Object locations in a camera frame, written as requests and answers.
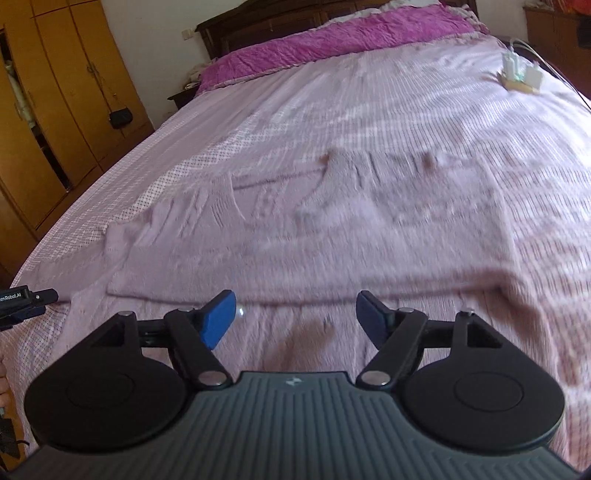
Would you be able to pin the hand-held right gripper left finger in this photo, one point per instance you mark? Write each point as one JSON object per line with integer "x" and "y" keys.
{"x": 220, "y": 318}

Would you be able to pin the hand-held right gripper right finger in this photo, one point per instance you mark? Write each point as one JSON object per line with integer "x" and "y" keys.
{"x": 371, "y": 318}

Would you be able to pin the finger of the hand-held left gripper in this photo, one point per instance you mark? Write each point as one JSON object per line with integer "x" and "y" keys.
{"x": 44, "y": 296}

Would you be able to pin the person's left hand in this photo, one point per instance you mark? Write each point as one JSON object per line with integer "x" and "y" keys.
{"x": 2, "y": 385}

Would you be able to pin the small black hanging bag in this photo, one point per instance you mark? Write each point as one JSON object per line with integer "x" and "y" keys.
{"x": 120, "y": 118}

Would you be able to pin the dark wooden nightstand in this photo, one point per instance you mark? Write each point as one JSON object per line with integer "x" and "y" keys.
{"x": 182, "y": 98}

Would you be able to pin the pink checked bed sheet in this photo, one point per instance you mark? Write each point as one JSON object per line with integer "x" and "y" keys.
{"x": 323, "y": 97}

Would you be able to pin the orange wooden wardrobe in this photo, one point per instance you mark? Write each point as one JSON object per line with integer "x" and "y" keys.
{"x": 60, "y": 69}

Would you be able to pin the magenta crinkled blanket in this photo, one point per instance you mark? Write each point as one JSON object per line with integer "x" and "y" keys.
{"x": 323, "y": 44}

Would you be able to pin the power strip with white chargers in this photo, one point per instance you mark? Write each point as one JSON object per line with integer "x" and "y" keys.
{"x": 521, "y": 78}

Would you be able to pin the dark wooden headboard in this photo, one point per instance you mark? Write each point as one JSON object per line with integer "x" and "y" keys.
{"x": 258, "y": 23}

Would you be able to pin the white pillow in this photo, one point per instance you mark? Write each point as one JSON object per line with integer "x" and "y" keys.
{"x": 360, "y": 11}

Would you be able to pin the brown wooden cabinet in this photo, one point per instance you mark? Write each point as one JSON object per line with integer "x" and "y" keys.
{"x": 554, "y": 41}

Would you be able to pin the red cloth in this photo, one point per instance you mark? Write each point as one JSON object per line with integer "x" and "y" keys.
{"x": 561, "y": 5}

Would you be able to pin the white wall socket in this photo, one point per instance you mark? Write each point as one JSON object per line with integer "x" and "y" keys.
{"x": 187, "y": 33}

